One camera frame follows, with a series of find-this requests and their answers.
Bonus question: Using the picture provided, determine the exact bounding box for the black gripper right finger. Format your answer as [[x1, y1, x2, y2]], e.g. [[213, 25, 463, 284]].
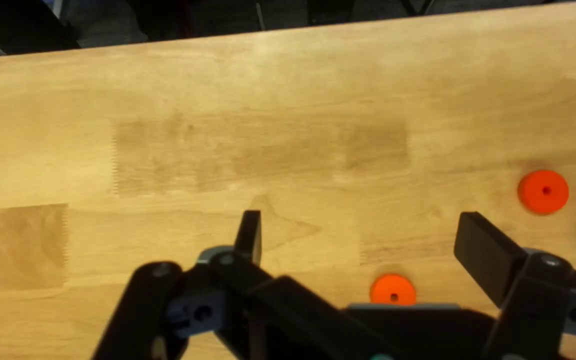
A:
[[452, 210, 530, 309]]

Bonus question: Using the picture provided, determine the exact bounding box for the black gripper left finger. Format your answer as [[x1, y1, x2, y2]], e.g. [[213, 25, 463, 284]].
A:
[[196, 207, 264, 275]]

